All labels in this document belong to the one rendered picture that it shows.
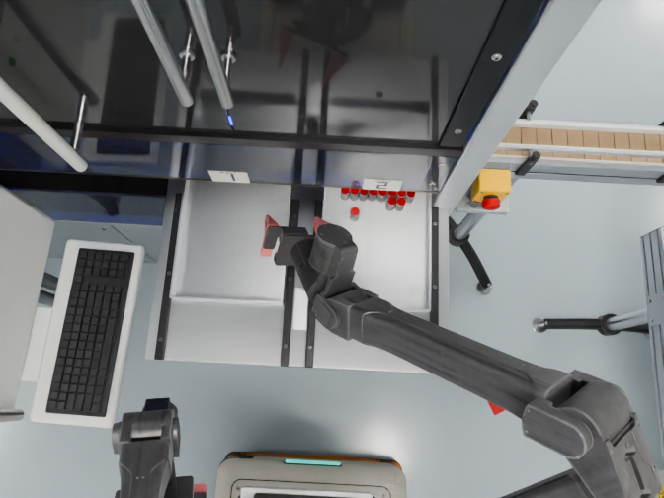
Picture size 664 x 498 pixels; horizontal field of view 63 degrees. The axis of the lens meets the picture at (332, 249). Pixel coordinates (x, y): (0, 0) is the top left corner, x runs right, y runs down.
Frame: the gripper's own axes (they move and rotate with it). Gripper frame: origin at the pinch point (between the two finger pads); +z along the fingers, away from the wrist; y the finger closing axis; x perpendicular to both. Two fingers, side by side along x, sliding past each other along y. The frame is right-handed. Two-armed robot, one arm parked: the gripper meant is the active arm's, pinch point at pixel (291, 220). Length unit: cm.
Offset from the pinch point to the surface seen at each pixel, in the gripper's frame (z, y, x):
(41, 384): 16, 44, 62
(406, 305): -0.7, -34.1, 22.3
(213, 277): 18.8, 6.9, 30.1
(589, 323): 20, -138, 54
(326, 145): 8.2, -6.3, -12.2
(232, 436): 36, -17, 123
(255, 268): 17.4, -2.2, 26.2
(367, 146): 5.2, -13.1, -14.3
